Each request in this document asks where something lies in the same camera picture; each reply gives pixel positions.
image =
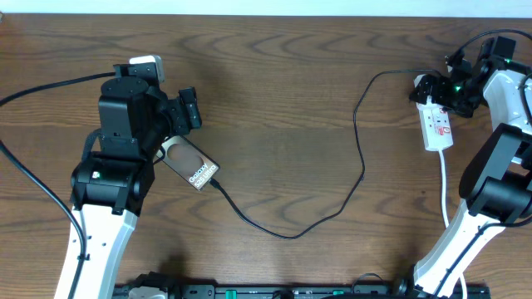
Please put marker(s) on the white power strip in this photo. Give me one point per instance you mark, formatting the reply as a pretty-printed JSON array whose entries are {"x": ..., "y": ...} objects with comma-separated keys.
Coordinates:
[{"x": 435, "y": 127}]

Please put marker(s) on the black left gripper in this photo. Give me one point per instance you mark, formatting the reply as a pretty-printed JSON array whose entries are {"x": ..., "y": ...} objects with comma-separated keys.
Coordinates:
[{"x": 183, "y": 112}]

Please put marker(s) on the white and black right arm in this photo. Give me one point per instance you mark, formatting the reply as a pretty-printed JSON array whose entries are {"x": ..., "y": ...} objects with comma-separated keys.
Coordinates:
[{"x": 492, "y": 197}]

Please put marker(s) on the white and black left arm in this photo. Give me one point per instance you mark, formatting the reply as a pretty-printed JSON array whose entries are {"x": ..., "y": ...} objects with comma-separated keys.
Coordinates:
[{"x": 109, "y": 185}]

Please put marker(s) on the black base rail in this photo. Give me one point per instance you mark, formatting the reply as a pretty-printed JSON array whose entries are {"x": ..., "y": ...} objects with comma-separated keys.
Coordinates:
[{"x": 159, "y": 285}]

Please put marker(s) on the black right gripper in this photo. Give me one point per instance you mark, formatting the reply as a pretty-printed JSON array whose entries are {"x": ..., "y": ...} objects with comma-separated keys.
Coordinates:
[{"x": 441, "y": 81}]

